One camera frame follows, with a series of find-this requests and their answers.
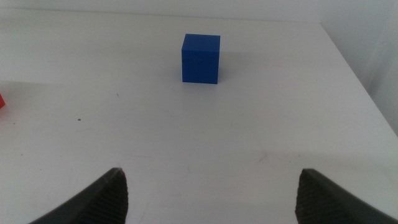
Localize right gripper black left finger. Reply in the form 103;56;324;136
27;167;129;224

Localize blue cube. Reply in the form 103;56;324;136
181;33;221;85

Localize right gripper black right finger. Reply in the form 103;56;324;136
294;168;398;224

